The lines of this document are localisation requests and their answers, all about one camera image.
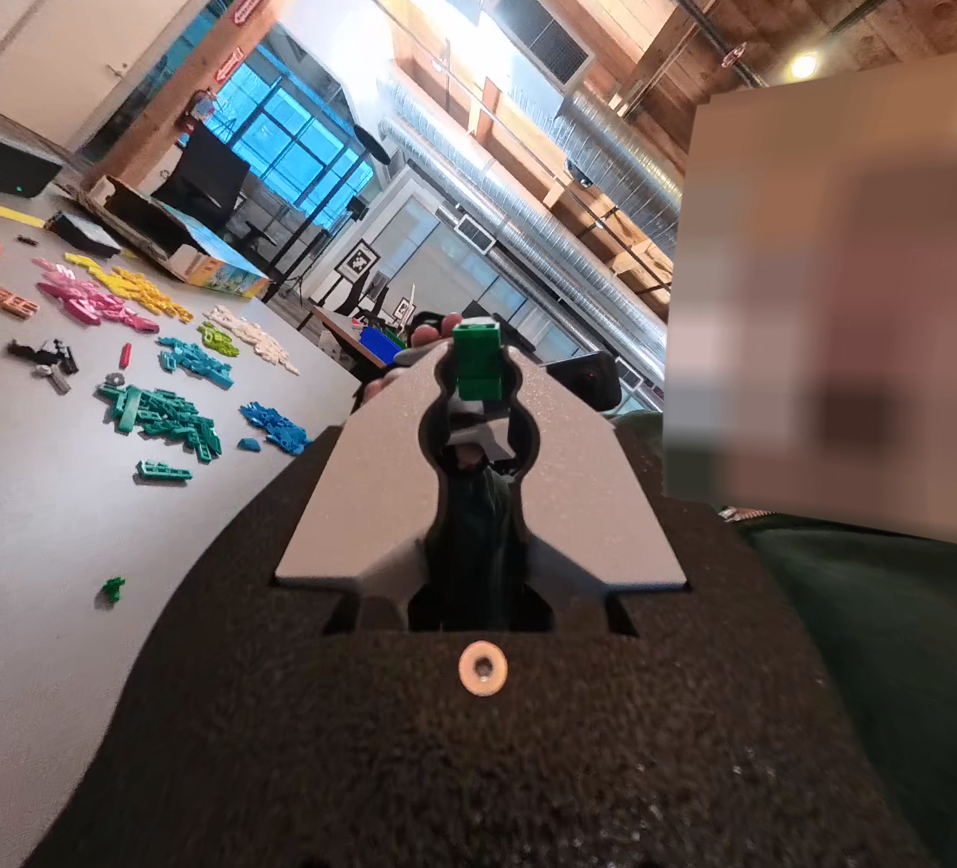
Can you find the black floor lamp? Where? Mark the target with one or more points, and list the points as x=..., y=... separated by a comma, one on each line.
x=371, y=144

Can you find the yellow tape strip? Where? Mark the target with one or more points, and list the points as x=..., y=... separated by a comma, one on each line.
x=22, y=216

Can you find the green lego brick assembly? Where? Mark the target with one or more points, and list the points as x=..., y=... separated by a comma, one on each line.
x=478, y=360

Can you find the pile of lime lego pieces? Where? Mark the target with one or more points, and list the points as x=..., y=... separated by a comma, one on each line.
x=218, y=339

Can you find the teal lego plate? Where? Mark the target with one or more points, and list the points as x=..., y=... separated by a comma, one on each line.
x=163, y=472

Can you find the pile of yellow lego pieces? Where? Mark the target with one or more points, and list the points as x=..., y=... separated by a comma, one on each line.
x=134, y=285

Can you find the tiny green lego piece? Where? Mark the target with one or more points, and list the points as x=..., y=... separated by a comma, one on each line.
x=113, y=589

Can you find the pile of teal lego pieces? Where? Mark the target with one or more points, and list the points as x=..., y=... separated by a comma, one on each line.
x=161, y=419

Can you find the framed marker poster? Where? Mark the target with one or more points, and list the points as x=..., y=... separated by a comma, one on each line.
x=357, y=260

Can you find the lego set cardboard box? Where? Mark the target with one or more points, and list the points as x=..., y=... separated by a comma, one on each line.
x=187, y=247

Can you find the pile of white lego pieces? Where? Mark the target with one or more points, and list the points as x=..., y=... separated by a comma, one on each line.
x=250, y=339

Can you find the pile of blue lego pieces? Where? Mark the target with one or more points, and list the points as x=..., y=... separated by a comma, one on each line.
x=276, y=427

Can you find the pile of turquoise lego pieces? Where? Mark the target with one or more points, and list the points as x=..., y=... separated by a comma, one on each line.
x=194, y=362

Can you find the pile of coral lego pieces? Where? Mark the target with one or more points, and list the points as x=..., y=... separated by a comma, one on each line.
x=16, y=302

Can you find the ceiling camera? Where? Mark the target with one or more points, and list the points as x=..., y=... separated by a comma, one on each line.
x=581, y=171

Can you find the ceiling air vent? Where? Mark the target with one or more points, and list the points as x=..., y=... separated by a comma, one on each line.
x=542, y=31

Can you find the small black box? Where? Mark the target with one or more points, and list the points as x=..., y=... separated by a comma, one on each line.
x=82, y=234

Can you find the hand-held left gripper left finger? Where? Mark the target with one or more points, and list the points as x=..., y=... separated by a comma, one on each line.
x=351, y=502

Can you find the person's right forearm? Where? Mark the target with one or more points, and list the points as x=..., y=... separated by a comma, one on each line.
x=639, y=423

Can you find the pile of pink lego pieces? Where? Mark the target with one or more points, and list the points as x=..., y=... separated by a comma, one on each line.
x=90, y=296

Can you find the red fire extinguisher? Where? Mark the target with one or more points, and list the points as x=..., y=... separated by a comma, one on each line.
x=203, y=105

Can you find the black wall speaker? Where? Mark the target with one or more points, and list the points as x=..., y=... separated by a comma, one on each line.
x=357, y=208

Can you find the black charger box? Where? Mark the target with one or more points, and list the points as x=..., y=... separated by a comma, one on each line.
x=26, y=169

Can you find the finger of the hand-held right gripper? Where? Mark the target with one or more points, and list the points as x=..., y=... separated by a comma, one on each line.
x=478, y=438

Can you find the red lego piece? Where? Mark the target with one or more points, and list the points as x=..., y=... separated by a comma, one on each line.
x=125, y=356

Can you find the cluster of black lego pieces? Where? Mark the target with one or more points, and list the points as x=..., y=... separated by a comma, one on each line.
x=45, y=354

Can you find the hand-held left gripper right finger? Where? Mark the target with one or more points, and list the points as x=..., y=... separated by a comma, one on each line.
x=605, y=509

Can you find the black computer monitor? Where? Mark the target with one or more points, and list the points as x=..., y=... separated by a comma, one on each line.
x=202, y=177

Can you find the blue storage bin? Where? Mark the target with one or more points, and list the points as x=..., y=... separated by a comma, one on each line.
x=381, y=346

